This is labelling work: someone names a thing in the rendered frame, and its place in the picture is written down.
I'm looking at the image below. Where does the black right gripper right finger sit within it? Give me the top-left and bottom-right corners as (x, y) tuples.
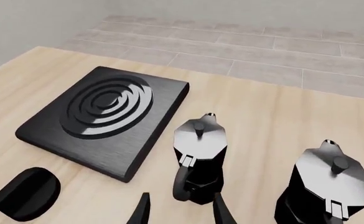
(213, 192), (240, 224)

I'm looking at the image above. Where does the black moka pot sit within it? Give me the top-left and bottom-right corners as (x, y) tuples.
(274, 139), (364, 224)
(172, 112), (226, 206)

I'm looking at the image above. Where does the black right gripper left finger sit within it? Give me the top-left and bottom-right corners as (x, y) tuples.
(125, 192), (152, 224)

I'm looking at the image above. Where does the round black stove knob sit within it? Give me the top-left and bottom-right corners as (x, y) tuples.
(0, 166), (61, 222)

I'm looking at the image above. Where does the flat black stove plate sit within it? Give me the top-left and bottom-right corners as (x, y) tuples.
(14, 65), (190, 184)

